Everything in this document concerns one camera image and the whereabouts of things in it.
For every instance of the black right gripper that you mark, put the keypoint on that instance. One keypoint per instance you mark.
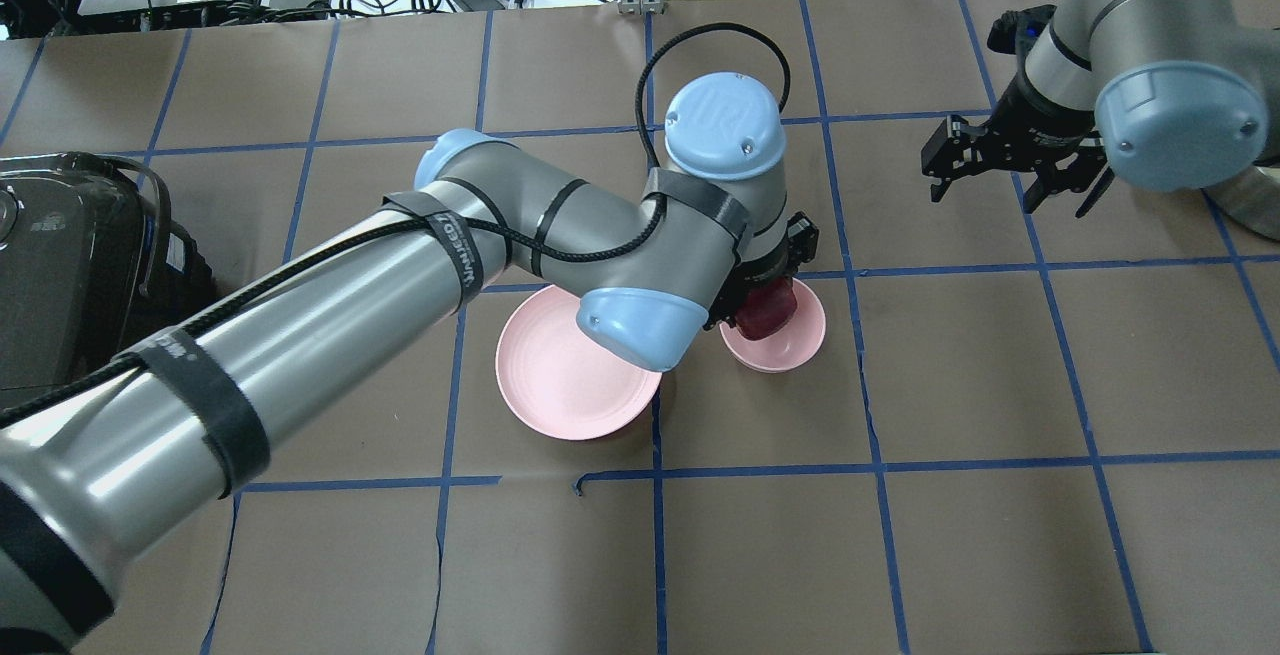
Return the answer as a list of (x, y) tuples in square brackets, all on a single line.
[(1040, 123)]

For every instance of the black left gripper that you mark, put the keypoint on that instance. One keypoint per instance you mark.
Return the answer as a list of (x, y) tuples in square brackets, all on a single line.
[(748, 289)]

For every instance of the red apple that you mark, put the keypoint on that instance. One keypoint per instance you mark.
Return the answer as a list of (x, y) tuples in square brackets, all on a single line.
[(767, 310)]

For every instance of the pink bowl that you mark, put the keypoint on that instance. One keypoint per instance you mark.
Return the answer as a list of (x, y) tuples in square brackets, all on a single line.
[(789, 348)]

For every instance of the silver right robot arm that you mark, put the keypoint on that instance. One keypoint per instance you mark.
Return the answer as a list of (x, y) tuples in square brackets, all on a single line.
[(1164, 95)]

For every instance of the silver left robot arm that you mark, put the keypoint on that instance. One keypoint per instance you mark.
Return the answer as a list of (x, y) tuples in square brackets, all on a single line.
[(98, 472)]

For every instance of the pink plate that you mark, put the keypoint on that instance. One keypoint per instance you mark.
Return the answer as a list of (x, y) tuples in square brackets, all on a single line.
[(560, 383)]

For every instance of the dark grey rice cooker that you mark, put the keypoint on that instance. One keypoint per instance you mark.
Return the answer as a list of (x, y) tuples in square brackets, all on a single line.
[(92, 260)]

